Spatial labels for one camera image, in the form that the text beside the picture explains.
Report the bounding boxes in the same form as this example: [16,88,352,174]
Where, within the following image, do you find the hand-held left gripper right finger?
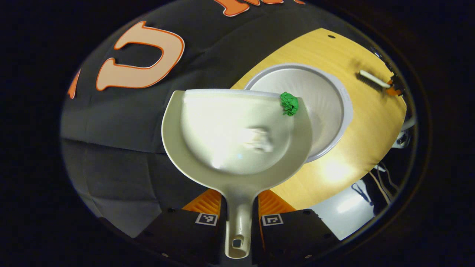
[252,189,336,266]

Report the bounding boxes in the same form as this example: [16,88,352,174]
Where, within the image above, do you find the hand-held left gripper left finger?
[135,189,227,266]

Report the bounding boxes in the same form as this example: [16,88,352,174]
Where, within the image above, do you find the small white broom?
[358,70,391,89]

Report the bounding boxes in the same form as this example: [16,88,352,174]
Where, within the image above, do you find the white ribbed garbage bin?
[244,63,354,164]

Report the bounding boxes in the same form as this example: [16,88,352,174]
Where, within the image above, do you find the white paper ball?
[243,127,274,152]

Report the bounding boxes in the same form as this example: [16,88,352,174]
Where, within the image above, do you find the green paper ball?
[279,92,299,116]

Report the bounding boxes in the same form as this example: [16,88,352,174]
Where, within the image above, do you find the white plastic dustpan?
[161,88,313,259]

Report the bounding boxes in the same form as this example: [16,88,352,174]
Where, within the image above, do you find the wooden desktop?
[230,28,407,210]

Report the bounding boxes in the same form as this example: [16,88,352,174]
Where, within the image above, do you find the thin cable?
[369,171,391,205]
[379,162,400,193]

